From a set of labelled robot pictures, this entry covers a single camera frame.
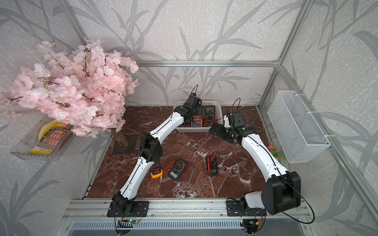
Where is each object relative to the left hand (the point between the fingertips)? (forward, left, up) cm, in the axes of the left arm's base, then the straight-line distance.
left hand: (199, 108), depth 100 cm
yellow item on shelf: (-31, +66, +21) cm, 76 cm away
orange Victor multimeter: (-9, +2, -3) cm, 10 cm away
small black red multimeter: (-36, -7, -10) cm, 38 cm away
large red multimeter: (-3, -8, -5) cm, 10 cm away
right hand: (-22, -9, +4) cm, 24 cm away
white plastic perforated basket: (+11, +15, -6) cm, 20 cm away
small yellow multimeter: (-39, +25, -11) cm, 48 cm away
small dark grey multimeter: (-38, +12, -11) cm, 41 cm away
